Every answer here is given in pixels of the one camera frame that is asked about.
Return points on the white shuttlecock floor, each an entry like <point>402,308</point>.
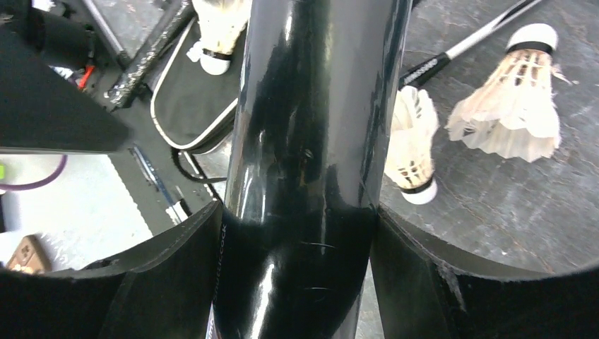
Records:
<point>513,113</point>

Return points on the black white shaft racket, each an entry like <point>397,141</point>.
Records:
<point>418,75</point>

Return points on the black sport racket bag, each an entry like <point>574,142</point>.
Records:
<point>191,109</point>

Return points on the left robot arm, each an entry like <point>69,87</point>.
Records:
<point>42,112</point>

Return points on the black shuttlecock tube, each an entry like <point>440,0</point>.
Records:
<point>311,135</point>

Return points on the white shuttlecock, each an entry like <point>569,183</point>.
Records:
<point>221,22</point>
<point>409,162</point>

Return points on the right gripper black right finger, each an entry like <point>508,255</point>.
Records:
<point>429,288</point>

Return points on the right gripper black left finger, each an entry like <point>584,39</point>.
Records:
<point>160,288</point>

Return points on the small wooden cube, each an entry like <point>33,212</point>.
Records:
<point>29,257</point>

